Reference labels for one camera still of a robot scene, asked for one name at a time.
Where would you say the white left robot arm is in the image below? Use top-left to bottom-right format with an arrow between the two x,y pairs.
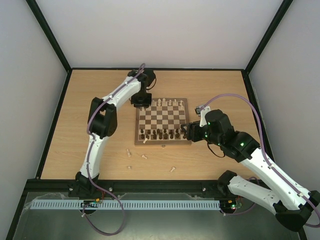
69,66 -> 156,198

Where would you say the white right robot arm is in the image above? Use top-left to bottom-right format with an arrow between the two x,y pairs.
180,107 -> 320,232

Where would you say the wooden chess board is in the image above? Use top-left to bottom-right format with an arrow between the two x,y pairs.
134,98 -> 191,146

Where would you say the clear plastic sheet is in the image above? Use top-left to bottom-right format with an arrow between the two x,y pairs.
246,192 -> 293,216

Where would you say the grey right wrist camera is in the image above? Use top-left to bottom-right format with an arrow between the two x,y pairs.
194,105 -> 211,127

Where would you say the black enclosure frame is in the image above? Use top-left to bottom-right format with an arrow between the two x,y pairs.
4,0 -> 320,240

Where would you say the white slotted cable duct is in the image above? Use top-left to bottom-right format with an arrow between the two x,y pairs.
30,199 -> 221,211

